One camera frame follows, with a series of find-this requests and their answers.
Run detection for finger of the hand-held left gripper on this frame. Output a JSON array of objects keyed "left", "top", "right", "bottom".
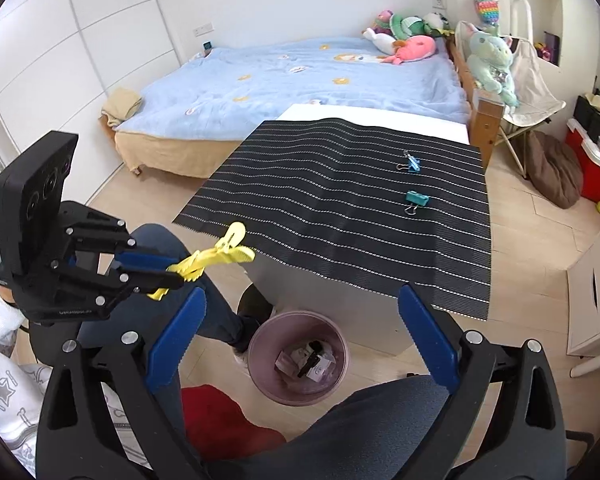
[
  {"left": 65, "top": 202, "right": 183, "bottom": 275},
  {"left": 50, "top": 257, "right": 186, "bottom": 313}
]

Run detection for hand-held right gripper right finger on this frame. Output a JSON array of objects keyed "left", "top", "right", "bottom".
[{"left": 397, "top": 282, "right": 568, "bottom": 480}]

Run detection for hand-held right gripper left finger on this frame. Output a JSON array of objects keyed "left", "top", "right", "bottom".
[{"left": 36, "top": 286, "right": 208, "bottom": 480}]

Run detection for yellow plastic clip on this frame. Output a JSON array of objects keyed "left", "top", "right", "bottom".
[{"left": 147, "top": 222, "right": 257, "bottom": 302}]

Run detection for pink trash bin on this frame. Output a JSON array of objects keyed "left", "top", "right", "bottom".
[{"left": 247, "top": 311, "right": 350, "bottom": 407}]

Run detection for small printed white box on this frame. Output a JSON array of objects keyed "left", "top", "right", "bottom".
[{"left": 275, "top": 347, "right": 301, "bottom": 373}]

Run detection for white cardboard box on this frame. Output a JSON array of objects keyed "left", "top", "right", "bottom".
[{"left": 300, "top": 345, "right": 337, "bottom": 380}]

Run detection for black plastic mount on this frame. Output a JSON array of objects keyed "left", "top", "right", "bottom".
[{"left": 296, "top": 341, "right": 326, "bottom": 378}]

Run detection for person's left shoe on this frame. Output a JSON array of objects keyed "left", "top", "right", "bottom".
[{"left": 235, "top": 284, "right": 276, "bottom": 366}]

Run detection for red cloth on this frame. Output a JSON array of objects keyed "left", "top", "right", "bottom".
[{"left": 180, "top": 385, "right": 286, "bottom": 461}]

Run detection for tan bed skirt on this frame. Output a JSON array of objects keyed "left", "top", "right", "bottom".
[{"left": 111, "top": 127, "right": 241, "bottom": 179}]

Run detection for person's right leg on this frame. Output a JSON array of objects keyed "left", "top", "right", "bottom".
[{"left": 215, "top": 375, "right": 481, "bottom": 480}]

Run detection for teal binder clip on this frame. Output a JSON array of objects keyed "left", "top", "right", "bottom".
[{"left": 404, "top": 191, "right": 429, "bottom": 216}]

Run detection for beige folded cloth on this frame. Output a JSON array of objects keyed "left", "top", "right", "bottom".
[{"left": 101, "top": 87, "right": 144, "bottom": 128}]

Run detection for white wardrobe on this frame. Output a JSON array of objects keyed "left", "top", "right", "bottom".
[{"left": 0, "top": 0, "right": 181, "bottom": 196}]

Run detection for black striped mat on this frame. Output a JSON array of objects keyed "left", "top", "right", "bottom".
[{"left": 172, "top": 117, "right": 493, "bottom": 321}]

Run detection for blue binder clip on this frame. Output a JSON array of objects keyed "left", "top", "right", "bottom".
[{"left": 396, "top": 150, "right": 422, "bottom": 173}]

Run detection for white printed shirt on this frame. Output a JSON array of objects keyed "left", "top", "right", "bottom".
[{"left": 0, "top": 325, "right": 146, "bottom": 476}]

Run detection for brown cushion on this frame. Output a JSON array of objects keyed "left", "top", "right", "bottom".
[{"left": 525, "top": 131, "right": 585, "bottom": 210}]

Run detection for light blue blanket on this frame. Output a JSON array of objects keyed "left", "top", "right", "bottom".
[{"left": 112, "top": 36, "right": 473, "bottom": 133}]

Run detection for red cooler box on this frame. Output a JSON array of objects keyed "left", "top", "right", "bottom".
[{"left": 565, "top": 119, "right": 600, "bottom": 203}]

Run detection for white canvas folding chair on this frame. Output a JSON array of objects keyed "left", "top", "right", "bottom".
[{"left": 455, "top": 20, "right": 567, "bottom": 181}]

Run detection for black storage bags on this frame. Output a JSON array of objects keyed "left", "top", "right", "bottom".
[{"left": 573, "top": 92, "right": 600, "bottom": 136}]

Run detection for large teal unicorn plush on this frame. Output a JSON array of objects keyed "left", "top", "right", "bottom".
[{"left": 466, "top": 22, "right": 522, "bottom": 111}]

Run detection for pink fish plush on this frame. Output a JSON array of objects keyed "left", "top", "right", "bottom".
[{"left": 380, "top": 35, "right": 438, "bottom": 66}]

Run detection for white rabbit plush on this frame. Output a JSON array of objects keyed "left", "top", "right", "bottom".
[{"left": 362, "top": 27, "right": 398, "bottom": 55}]

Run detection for green plush toy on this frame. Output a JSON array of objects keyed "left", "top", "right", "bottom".
[{"left": 389, "top": 10, "right": 426, "bottom": 41}]

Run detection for purple box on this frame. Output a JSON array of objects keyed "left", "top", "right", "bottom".
[{"left": 542, "top": 31, "right": 562, "bottom": 63}]

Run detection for white and green plush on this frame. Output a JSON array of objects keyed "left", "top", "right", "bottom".
[{"left": 422, "top": 11, "right": 453, "bottom": 38}]

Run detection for pink and green plush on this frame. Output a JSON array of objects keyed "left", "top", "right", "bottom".
[{"left": 372, "top": 9, "right": 395, "bottom": 36}]

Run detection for rainbow bag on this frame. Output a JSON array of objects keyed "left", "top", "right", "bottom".
[{"left": 474, "top": 0, "right": 501, "bottom": 27}]

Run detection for wooden bed frame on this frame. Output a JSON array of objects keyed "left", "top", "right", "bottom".
[{"left": 445, "top": 37, "right": 506, "bottom": 168}]

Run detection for white wall shelf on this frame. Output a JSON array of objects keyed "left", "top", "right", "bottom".
[{"left": 502, "top": 0, "right": 568, "bottom": 68}]

